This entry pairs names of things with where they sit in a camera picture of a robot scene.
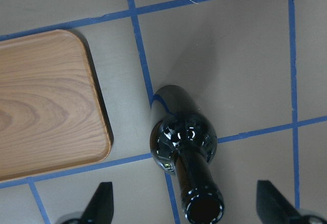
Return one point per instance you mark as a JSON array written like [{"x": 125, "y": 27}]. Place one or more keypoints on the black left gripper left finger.
[{"x": 100, "y": 207}]

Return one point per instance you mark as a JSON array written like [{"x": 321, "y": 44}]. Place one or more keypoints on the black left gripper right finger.
[{"x": 272, "y": 206}]

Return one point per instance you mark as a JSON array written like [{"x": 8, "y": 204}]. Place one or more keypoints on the dark glass wine bottle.
[{"x": 183, "y": 143}]

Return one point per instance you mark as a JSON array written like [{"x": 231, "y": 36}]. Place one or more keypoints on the wooden tray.
[{"x": 53, "y": 115}]

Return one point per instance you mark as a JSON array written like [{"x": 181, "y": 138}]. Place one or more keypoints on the brown paper table cover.
[{"x": 256, "y": 68}]

